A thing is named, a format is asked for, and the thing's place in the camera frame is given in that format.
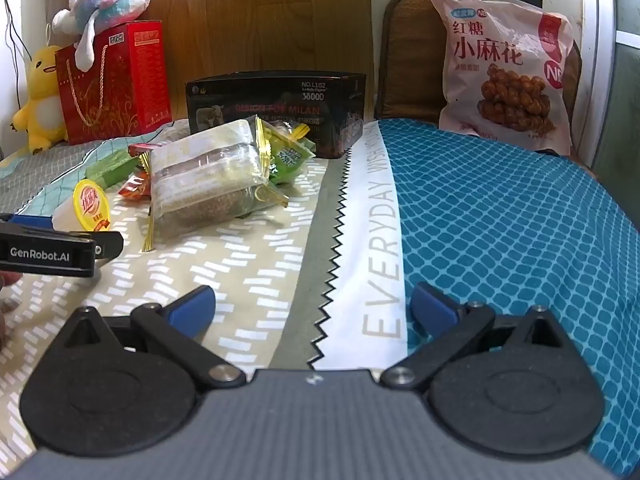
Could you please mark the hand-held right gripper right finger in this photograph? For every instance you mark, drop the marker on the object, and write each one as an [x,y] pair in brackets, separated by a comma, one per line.
[434,306]

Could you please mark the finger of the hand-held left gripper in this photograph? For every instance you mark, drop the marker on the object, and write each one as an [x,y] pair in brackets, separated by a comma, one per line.
[30,220]

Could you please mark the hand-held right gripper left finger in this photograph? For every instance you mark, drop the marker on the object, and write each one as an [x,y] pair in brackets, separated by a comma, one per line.
[192,305]

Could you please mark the yellow lid jelly cup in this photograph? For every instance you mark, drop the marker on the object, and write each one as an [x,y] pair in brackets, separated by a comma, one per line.
[90,202]

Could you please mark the pale green snack packet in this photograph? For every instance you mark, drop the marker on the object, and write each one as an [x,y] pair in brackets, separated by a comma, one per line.
[112,166]

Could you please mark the red snack packet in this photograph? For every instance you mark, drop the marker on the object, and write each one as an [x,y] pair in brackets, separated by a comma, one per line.
[135,188]

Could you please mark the clear bag of brown cakes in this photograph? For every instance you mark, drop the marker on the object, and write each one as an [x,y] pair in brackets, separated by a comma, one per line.
[205,180]

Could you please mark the green snack packet white label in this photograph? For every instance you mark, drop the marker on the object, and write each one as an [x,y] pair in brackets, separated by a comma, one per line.
[289,160]

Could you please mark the person's left hand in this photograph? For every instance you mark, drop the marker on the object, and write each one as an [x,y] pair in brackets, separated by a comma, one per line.
[4,285]

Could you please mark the grey green quilt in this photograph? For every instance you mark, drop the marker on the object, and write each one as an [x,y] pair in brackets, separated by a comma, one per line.
[30,180]

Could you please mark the patterned beige and blue bedsheet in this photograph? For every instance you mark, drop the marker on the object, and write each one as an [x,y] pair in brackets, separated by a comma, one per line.
[475,220]

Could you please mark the yellow plush duck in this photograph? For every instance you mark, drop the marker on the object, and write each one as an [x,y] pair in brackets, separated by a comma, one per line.
[42,97]

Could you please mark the small red wrapped snack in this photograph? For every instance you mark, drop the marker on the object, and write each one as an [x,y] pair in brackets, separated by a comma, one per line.
[145,149]

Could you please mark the red gift bag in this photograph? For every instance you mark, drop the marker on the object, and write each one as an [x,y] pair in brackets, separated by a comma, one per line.
[117,82]

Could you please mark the black cardboard box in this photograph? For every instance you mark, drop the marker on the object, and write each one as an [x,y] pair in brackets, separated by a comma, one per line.
[325,107]

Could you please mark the pink and blue plush unicorn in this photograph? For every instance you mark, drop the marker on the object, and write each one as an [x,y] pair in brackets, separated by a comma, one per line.
[110,2]

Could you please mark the large pink snack bag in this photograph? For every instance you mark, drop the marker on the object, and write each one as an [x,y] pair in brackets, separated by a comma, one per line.
[500,70]

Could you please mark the glass door cabinet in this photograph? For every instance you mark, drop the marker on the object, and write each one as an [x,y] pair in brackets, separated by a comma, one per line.
[617,85]

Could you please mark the wooden headboard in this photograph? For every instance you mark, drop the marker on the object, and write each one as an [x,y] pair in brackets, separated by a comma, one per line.
[260,15]

